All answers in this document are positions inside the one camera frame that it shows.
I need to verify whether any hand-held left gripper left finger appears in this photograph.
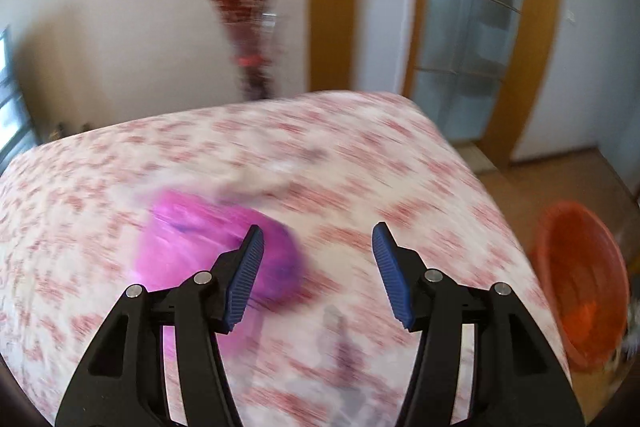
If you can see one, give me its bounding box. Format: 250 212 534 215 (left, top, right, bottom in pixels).
54 224 266 427

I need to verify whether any wooden wall post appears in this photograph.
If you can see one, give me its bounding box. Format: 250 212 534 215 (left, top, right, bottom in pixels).
309 0 362 94

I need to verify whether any pink plastic bag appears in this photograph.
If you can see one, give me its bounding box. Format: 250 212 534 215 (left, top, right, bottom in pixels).
132 189 305 314

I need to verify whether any glass vase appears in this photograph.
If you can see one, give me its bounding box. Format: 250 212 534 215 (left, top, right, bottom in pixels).
227 4 283 104

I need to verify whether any floral tablecloth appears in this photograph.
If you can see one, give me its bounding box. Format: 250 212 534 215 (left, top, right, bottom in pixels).
0 91 573 427

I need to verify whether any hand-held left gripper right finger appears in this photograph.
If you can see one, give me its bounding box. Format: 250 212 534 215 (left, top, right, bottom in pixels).
371 222 586 427

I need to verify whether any orange plastic waste basket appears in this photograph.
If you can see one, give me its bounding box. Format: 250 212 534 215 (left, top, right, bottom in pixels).
529 201 632 371

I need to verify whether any wooden door frame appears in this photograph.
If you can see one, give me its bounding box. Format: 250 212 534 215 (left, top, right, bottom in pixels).
402 0 563 168

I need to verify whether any frosted glass door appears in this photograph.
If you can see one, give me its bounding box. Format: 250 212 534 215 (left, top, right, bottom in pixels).
414 0 528 144

